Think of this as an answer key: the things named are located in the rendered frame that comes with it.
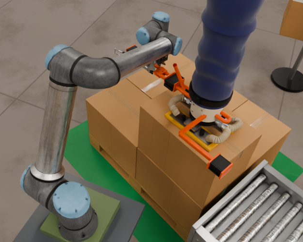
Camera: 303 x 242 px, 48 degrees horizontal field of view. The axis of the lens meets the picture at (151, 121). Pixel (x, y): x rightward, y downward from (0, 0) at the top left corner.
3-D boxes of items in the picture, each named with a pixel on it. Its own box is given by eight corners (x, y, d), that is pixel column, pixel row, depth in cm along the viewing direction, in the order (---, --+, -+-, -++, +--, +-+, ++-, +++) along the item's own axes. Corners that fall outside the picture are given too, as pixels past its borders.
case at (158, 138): (243, 173, 220) (262, 134, 191) (202, 209, 201) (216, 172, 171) (179, 119, 248) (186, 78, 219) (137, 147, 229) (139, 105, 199)
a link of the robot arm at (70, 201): (77, 236, 150) (71, 219, 136) (48, 215, 155) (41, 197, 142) (99, 210, 158) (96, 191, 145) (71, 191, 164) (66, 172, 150)
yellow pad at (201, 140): (220, 142, 184) (222, 137, 180) (208, 152, 179) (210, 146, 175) (176, 108, 199) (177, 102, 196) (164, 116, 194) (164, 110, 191)
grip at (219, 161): (231, 169, 160) (233, 163, 156) (219, 179, 155) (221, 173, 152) (217, 158, 163) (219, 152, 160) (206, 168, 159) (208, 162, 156)
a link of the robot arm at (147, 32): (153, 35, 163) (166, 24, 170) (133, 27, 167) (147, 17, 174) (151, 51, 170) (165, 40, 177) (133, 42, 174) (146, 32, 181)
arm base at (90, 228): (87, 248, 156) (84, 239, 149) (50, 234, 160) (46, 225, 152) (104, 211, 168) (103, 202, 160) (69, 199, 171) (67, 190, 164)
